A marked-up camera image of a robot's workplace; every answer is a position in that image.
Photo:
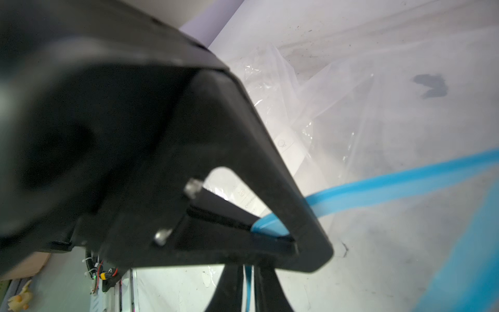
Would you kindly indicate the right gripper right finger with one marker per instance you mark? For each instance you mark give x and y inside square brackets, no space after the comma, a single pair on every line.
[269,295]

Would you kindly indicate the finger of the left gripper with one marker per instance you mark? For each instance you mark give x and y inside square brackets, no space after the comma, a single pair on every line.
[213,125]

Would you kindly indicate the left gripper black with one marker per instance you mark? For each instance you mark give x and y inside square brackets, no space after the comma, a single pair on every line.
[86,86]

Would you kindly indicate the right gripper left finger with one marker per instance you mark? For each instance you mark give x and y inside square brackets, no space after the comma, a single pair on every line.
[228,294]

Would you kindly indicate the clear zip top bag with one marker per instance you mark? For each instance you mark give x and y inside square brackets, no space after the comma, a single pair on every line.
[397,149]

